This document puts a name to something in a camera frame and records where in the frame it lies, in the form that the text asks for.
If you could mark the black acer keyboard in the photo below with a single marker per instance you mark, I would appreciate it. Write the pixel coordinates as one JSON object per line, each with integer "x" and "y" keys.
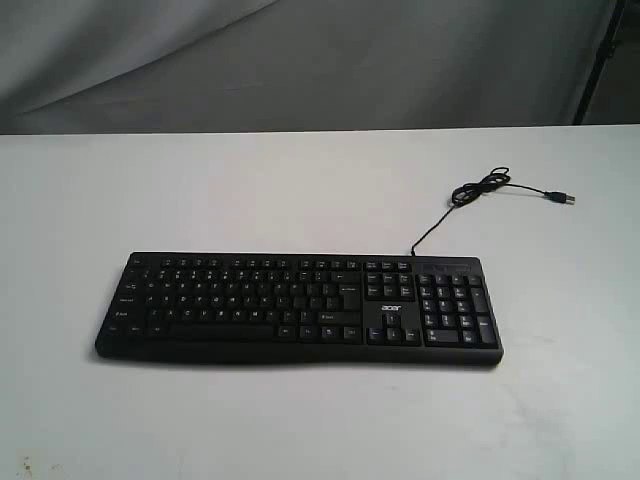
{"x": 235, "y": 308}

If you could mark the grey backdrop cloth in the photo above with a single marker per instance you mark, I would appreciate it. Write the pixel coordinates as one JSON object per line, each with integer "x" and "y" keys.
{"x": 89, "y": 67}

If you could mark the black stand pole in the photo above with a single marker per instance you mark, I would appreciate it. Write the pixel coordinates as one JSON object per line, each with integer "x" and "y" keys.
{"x": 605, "y": 51}

